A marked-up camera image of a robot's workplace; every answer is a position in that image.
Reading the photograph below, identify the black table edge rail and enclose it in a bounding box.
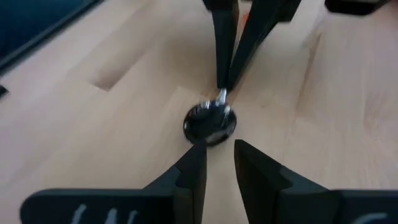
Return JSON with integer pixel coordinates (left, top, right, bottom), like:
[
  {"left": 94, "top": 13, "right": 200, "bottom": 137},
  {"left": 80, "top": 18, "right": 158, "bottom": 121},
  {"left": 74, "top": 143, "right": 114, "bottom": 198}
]
[{"left": 0, "top": 0, "right": 104, "bottom": 74}]

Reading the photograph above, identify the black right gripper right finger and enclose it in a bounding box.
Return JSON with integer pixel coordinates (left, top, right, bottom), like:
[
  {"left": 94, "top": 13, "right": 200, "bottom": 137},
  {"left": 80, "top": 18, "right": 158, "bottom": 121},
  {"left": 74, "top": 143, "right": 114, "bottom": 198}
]
[{"left": 234, "top": 139, "right": 398, "bottom": 224}]

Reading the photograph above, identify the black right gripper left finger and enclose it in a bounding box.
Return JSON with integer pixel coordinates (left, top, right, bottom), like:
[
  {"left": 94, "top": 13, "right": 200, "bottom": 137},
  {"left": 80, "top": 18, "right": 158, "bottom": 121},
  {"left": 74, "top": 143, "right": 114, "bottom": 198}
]
[{"left": 20, "top": 141, "right": 208, "bottom": 224}]

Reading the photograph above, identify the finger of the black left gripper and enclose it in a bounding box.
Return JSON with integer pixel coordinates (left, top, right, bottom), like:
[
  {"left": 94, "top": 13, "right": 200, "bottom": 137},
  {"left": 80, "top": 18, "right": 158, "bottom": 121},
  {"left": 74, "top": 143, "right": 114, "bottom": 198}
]
[
  {"left": 202, "top": 0, "right": 240, "bottom": 90},
  {"left": 226, "top": 0, "right": 303, "bottom": 91}
]

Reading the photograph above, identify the silver spoon orange handle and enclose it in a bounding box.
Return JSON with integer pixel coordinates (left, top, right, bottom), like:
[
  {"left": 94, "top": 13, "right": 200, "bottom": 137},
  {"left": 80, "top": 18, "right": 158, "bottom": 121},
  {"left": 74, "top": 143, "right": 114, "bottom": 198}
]
[{"left": 182, "top": 11, "right": 249, "bottom": 147}]

